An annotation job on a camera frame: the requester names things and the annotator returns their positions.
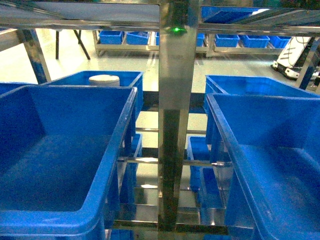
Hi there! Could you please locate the blue bin rear left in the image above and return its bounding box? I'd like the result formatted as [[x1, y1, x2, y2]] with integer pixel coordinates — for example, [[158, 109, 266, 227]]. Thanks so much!
[[42, 70, 144, 120]]

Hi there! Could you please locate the blue bin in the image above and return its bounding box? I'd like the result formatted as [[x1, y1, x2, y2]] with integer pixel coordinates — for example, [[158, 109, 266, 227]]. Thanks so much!
[[42, 70, 144, 120], [0, 85, 138, 240], [206, 93, 320, 240], [204, 74, 320, 118]]

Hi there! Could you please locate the white round container lid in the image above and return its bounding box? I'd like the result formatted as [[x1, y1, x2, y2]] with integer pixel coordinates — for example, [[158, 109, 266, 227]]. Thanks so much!
[[88, 74, 120, 87]]

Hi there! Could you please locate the blue bin rear right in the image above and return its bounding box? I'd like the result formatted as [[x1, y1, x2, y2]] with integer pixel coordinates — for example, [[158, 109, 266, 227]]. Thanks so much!
[[204, 74, 320, 118]]

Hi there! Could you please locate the blue bin front left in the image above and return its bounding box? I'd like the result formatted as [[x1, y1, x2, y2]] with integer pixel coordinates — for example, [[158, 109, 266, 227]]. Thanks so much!
[[0, 85, 138, 240]]

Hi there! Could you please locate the blue bin front right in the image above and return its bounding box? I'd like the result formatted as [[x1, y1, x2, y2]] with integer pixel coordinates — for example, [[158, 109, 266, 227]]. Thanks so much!
[[206, 93, 320, 240]]

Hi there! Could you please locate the steel shelf upright post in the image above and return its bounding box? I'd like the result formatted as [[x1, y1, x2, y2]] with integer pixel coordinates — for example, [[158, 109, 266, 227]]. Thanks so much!
[[158, 0, 201, 232]]

